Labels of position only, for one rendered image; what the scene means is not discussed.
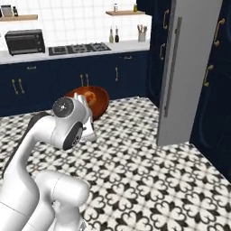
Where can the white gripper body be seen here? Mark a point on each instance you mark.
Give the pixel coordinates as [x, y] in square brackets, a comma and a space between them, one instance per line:
[80, 98]

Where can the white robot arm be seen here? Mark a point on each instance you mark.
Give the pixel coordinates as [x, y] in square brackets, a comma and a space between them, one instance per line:
[27, 156]

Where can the orange-brown chicken drumstick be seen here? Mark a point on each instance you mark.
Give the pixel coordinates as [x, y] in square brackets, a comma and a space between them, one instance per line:
[91, 97]

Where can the brown wooden bowl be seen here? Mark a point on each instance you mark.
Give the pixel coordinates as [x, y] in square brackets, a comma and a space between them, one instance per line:
[100, 103]

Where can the grey fridge door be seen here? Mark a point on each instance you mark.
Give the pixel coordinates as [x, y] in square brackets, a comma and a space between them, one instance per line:
[192, 75]

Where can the navy base cupboard run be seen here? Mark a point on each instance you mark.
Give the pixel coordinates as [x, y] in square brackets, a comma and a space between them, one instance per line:
[60, 81]

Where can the black hob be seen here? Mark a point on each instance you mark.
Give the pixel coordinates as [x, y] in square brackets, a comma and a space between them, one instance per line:
[78, 48]

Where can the pale green bottle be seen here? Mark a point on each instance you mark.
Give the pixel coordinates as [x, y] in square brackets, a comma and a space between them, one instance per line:
[111, 36]

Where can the dark bottle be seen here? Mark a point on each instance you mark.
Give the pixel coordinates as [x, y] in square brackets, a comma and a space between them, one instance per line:
[116, 36]

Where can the black toaster oven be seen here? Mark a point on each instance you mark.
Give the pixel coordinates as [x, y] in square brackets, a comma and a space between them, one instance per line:
[24, 42]

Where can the grey pot with tools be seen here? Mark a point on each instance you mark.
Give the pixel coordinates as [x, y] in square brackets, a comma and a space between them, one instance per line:
[142, 35]

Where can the small clear jar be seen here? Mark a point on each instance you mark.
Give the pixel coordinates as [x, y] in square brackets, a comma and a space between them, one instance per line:
[115, 8]

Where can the small green jar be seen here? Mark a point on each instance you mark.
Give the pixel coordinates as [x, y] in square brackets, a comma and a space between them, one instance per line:
[135, 7]

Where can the small dark container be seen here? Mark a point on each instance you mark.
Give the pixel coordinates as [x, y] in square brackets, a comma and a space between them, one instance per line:
[15, 11]

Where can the navy tall cupboard run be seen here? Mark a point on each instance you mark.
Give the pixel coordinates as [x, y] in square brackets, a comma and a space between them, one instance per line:
[216, 120]

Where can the wooden wall shelf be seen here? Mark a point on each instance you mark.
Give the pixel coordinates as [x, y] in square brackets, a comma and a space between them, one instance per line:
[18, 17]
[124, 13]

